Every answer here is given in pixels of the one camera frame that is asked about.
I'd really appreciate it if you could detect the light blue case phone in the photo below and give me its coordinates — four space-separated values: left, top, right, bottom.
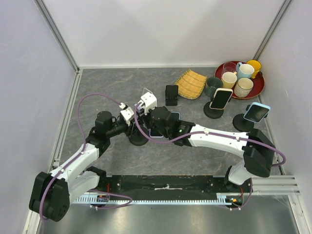
171 112 180 120

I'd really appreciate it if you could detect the lavender case phone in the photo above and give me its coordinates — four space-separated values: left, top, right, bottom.
149 129 163 138

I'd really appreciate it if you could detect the black pole stand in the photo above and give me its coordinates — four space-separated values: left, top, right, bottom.
203 101 225 119
128 130 149 146
232 114 254 132

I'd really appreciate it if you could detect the cream case phone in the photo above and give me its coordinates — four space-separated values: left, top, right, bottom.
209 88 233 110

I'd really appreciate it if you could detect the purple phone from pole stand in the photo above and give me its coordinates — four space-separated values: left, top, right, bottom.
135 103 146 119

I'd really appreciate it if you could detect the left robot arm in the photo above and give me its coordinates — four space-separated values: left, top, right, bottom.
29 108 134 222

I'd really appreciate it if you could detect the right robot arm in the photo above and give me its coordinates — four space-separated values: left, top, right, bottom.
141 106 275 192

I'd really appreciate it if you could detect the black folding phone stand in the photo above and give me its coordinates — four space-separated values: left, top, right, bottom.
165 85 178 106

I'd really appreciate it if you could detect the blue phone on right stand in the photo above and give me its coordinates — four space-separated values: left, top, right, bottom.
243 102 271 123

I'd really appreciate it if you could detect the yellow bamboo tray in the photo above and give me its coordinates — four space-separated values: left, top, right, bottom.
175 69 207 99

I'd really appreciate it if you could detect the dark green mug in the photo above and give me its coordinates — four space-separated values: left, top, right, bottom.
204 77 223 98

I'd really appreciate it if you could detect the pale yellow cup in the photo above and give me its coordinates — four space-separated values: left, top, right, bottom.
221 72 237 89

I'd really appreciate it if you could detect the clear glass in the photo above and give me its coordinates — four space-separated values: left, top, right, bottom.
221 62 236 75

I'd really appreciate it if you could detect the cream textured cup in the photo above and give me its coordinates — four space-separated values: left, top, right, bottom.
234 78 254 98

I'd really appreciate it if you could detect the light blue mug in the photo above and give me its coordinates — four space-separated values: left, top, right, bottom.
236 62 254 79

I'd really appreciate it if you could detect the red round tray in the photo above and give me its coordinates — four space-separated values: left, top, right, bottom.
214 63 265 99

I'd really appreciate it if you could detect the yellow mug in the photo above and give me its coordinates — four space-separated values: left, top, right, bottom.
247 59 262 78

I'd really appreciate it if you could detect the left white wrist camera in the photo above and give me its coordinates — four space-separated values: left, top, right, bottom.
119 102 134 126

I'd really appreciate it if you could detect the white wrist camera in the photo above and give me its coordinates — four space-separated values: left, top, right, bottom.
119 102 134 126
134 94 157 115

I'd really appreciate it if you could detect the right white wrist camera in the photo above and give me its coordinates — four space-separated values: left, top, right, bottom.
134 94 157 115

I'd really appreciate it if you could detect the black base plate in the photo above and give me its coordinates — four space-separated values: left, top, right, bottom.
79 174 252 201

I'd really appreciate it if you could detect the grey cable duct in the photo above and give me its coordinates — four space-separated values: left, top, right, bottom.
73 193 232 206

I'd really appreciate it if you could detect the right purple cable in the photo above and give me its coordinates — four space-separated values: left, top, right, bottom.
133 102 286 212

